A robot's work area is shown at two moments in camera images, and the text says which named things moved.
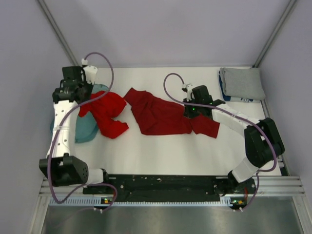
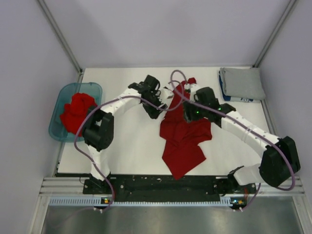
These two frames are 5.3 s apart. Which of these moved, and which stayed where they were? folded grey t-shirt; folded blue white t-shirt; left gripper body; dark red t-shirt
Moved: dark red t-shirt; left gripper body
Stayed: folded grey t-shirt; folded blue white t-shirt
